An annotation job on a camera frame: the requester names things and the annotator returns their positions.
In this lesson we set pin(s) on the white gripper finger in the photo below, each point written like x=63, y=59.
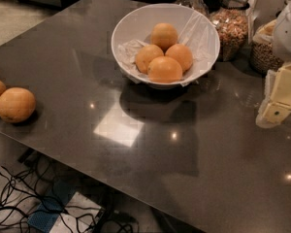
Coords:
x=272, y=110

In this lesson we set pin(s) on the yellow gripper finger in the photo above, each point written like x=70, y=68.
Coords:
x=286, y=67

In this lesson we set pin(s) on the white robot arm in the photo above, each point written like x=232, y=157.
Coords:
x=282, y=35

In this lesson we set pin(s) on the white paper bowl liner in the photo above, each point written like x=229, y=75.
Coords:
x=197, y=33

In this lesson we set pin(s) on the right orange in bowl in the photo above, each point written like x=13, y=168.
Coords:
x=182, y=54

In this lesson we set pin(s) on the orange in bowl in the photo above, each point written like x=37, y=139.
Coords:
x=163, y=35
x=164, y=69
x=145, y=55
x=182, y=54

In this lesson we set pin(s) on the front orange in bowl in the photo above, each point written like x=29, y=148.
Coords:
x=164, y=69

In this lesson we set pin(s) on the white bowl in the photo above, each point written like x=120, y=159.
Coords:
x=135, y=23

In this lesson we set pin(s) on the top orange in bowl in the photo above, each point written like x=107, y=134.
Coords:
x=163, y=35

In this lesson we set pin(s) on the left orange in bowl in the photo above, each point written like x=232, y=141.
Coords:
x=145, y=55

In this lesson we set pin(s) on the jar of brown grains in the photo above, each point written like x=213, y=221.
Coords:
x=262, y=58

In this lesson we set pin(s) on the glass jar of nuts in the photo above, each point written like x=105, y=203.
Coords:
x=231, y=23

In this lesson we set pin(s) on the orange on table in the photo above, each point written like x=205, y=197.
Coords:
x=17, y=105

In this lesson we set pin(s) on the blue floor box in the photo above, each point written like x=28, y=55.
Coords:
x=52, y=205

